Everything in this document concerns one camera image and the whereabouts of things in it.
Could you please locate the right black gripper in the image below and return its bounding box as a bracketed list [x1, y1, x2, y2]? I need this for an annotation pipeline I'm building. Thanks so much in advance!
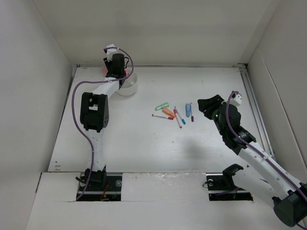
[198, 94, 227, 136]

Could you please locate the pink capped glue bottle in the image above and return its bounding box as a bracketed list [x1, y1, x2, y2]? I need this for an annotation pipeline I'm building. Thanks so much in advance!
[102, 67, 129, 79]

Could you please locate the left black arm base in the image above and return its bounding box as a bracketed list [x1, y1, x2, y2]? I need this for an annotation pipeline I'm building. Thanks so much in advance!
[75, 168, 122, 202]

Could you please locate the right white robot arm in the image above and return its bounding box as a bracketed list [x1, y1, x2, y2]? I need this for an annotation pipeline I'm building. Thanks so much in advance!
[197, 91, 307, 228]

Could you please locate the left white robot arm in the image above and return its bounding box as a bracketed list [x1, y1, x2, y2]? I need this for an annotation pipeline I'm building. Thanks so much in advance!
[80, 53, 127, 190]

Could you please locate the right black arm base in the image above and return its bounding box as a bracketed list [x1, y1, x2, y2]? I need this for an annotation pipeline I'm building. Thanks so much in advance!
[202, 164, 253, 201]

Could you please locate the purple capped white marker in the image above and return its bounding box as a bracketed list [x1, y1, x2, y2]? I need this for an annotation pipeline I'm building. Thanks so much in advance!
[190, 103, 194, 122]

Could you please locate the white round divided container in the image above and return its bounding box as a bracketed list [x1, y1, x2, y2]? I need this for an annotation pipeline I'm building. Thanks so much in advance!
[116, 72, 139, 96]

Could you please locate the blue capped white marker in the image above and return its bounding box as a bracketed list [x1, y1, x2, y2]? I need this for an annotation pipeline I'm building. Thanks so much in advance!
[174, 106, 186, 125]

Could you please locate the pink capped white marker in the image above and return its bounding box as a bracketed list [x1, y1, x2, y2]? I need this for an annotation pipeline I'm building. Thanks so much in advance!
[173, 108, 182, 129]

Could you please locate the red capped white marker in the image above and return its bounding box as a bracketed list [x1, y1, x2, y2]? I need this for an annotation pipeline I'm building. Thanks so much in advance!
[152, 114, 174, 120]

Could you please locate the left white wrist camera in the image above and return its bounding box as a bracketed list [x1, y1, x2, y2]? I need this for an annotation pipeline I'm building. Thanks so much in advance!
[104, 44, 118, 61]

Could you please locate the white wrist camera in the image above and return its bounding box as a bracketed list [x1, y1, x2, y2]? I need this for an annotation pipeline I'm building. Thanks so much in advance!
[104, 44, 118, 61]
[230, 92, 243, 107]

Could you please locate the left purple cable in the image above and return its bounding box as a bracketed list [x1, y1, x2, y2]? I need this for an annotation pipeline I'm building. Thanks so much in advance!
[71, 46, 135, 201]

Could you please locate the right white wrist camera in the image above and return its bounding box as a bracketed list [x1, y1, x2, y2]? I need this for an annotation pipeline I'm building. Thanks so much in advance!
[230, 92, 243, 107]

